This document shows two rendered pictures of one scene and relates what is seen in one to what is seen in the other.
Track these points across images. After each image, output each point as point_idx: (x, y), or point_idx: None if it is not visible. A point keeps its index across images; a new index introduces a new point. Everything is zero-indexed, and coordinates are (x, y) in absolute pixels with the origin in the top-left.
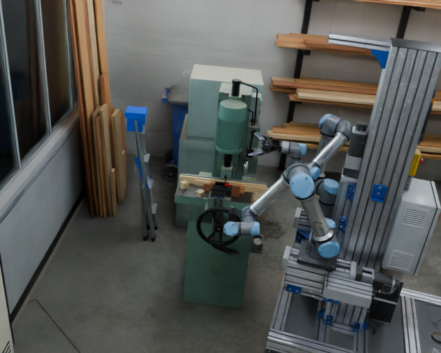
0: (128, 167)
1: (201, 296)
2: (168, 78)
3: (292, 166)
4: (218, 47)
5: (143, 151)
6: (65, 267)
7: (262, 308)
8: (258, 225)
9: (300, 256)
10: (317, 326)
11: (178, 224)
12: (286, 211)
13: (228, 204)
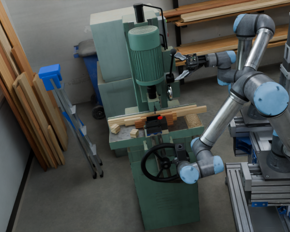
0: (65, 117)
1: (161, 222)
2: (74, 37)
3: (246, 77)
4: (106, 0)
5: (68, 105)
6: (30, 229)
7: (218, 214)
8: (221, 159)
9: (266, 173)
10: (285, 226)
11: (118, 154)
12: (200, 116)
13: (168, 137)
